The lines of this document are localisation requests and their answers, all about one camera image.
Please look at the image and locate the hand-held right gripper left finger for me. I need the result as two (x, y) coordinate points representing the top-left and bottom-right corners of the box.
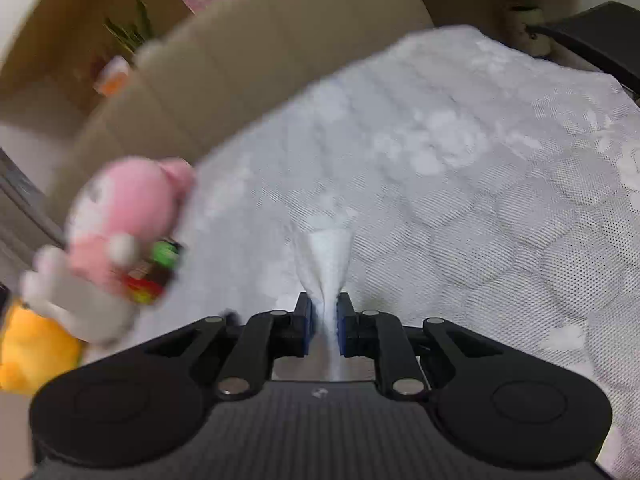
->
(145, 292), (315, 402)

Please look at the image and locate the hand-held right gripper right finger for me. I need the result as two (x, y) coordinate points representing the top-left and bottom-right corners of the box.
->
(336, 292), (496, 402)

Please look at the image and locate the small strawberry plush toy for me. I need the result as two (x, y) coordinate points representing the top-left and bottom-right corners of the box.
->
(125, 240), (186, 306)

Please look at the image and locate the grey patterned bed cover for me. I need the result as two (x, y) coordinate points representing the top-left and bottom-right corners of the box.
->
(82, 25), (640, 480)

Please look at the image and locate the pink white plush toy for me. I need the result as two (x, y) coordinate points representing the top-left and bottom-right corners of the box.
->
(20, 157), (198, 346)

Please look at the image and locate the yellow plush toy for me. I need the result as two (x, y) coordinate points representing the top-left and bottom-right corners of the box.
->
(0, 297), (83, 391)

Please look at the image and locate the beige padded headboard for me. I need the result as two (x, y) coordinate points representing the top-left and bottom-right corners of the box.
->
(50, 0), (435, 211)

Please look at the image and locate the beige curtain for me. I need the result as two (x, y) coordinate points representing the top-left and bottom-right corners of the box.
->
(0, 150), (63, 281)

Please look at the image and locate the orange tissue box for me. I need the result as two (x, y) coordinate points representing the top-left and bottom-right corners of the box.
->
(92, 55), (132, 97)

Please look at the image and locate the green potted plant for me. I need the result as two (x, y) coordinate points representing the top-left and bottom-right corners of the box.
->
(102, 0), (156, 56)

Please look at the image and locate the white pot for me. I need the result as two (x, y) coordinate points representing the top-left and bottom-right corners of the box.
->
(505, 4), (551, 58)

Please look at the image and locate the black chair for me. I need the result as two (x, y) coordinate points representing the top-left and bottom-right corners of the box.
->
(527, 1), (640, 98)

